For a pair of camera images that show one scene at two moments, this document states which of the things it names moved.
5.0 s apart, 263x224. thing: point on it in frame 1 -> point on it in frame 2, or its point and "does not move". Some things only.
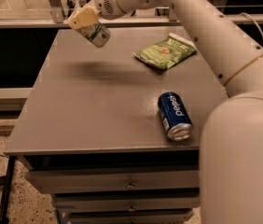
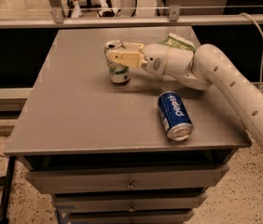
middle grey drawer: x=127 y=203 does not move
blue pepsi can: x=176 y=123 does not move
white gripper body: x=105 y=3 -> x=154 y=59
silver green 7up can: x=96 y=34 -> x=118 y=74
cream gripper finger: x=84 y=16 -> x=132 y=59
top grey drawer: x=115 y=179 does not move
